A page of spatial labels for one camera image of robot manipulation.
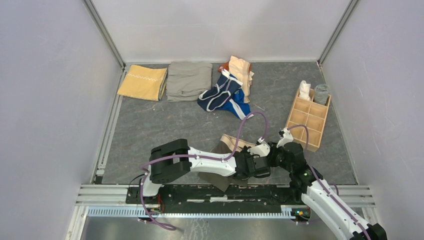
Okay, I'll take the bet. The olive boxer briefs beige waistband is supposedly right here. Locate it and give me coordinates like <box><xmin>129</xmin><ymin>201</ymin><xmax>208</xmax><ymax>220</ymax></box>
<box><xmin>198</xmin><ymin>133</ymin><xmax>266</xmax><ymax>193</ymax></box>

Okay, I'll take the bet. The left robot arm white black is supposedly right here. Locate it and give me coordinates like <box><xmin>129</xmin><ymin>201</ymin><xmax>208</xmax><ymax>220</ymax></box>
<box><xmin>137</xmin><ymin>138</ymin><xmax>271</xmax><ymax>204</ymax></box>

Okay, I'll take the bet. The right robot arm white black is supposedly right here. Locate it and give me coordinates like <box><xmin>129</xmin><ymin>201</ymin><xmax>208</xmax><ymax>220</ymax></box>
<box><xmin>267</xmin><ymin>142</ymin><xmax>388</xmax><ymax>240</ymax></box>

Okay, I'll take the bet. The navy blue white-trimmed underwear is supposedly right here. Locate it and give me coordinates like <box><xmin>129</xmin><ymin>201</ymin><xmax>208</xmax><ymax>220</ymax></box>
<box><xmin>197</xmin><ymin>69</ymin><xmax>252</xmax><ymax>120</ymax></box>

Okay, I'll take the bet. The peach orange underwear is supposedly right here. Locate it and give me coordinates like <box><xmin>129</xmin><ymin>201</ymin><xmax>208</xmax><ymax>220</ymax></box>
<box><xmin>218</xmin><ymin>55</ymin><xmax>254</xmax><ymax>103</ymax></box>

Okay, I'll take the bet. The wooden compartment organizer box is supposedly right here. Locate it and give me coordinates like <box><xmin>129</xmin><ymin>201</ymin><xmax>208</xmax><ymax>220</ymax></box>
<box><xmin>285</xmin><ymin>89</ymin><xmax>332</xmax><ymax>152</ymax></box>

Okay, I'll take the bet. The rolled white cloth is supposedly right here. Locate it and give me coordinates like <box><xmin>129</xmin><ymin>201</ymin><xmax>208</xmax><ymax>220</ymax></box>
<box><xmin>298</xmin><ymin>80</ymin><xmax>311</xmax><ymax>101</ymax></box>

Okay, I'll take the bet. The rolled grey striped cloth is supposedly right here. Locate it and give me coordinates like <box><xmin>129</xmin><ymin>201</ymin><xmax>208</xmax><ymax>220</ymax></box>
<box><xmin>313</xmin><ymin>83</ymin><xmax>330</xmax><ymax>106</ymax></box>

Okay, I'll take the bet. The folded grey cloth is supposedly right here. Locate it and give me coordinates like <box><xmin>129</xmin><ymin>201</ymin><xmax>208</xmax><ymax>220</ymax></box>
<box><xmin>166</xmin><ymin>61</ymin><xmax>213</xmax><ymax>102</ymax></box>

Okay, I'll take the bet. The folded yellow cloth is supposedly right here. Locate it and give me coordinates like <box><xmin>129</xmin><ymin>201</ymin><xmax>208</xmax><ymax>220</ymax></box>
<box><xmin>117</xmin><ymin>65</ymin><xmax>168</xmax><ymax>101</ymax></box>

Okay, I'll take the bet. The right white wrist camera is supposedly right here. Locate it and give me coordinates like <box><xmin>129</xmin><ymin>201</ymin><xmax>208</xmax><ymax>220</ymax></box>
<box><xmin>276</xmin><ymin>127</ymin><xmax>294</xmax><ymax>148</ymax></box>

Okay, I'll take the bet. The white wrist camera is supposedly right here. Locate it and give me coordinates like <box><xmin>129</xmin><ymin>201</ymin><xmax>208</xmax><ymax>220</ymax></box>
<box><xmin>247</xmin><ymin>142</ymin><xmax>271</xmax><ymax>157</ymax></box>
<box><xmin>276</xmin><ymin>127</ymin><xmax>294</xmax><ymax>148</ymax></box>

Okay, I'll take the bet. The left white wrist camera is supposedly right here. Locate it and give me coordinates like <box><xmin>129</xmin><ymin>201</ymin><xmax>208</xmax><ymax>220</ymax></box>
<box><xmin>247</xmin><ymin>142</ymin><xmax>271</xmax><ymax>157</ymax></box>

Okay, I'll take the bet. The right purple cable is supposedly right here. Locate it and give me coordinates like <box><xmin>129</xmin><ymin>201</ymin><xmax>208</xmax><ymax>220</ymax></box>
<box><xmin>286</xmin><ymin>124</ymin><xmax>373</xmax><ymax>240</ymax></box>

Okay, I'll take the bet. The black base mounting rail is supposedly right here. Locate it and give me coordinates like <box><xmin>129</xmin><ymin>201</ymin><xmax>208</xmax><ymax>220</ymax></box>
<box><xmin>125</xmin><ymin>184</ymin><xmax>308</xmax><ymax>214</ymax></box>

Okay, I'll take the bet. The aluminium frame rail front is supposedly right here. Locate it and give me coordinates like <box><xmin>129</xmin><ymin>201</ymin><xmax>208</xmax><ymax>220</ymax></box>
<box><xmin>75</xmin><ymin>184</ymin><xmax>377</xmax><ymax>220</ymax></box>

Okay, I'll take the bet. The right corner aluminium post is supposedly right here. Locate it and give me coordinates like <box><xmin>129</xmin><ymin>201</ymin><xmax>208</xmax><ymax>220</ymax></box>
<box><xmin>317</xmin><ymin>0</ymin><xmax>360</xmax><ymax>68</ymax></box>

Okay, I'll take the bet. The corner aluminium post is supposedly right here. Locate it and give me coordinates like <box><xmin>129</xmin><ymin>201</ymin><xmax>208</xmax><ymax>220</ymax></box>
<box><xmin>82</xmin><ymin>0</ymin><xmax>126</xmax><ymax>69</ymax></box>
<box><xmin>317</xmin><ymin>0</ymin><xmax>360</xmax><ymax>68</ymax></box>

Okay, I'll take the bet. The left corner aluminium post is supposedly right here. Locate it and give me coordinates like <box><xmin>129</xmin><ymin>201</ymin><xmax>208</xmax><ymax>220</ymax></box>
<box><xmin>82</xmin><ymin>0</ymin><xmax>126</xmax><ymax>69</ymax></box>

